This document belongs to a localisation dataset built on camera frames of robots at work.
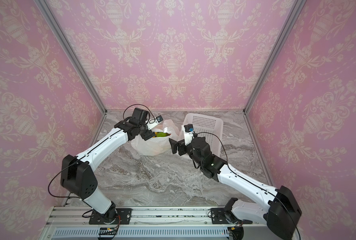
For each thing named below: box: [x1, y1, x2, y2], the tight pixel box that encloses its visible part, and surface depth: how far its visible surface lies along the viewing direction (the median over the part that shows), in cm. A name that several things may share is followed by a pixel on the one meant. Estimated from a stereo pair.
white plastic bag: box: [131, 119, 180, 156], surface depth 87 cm
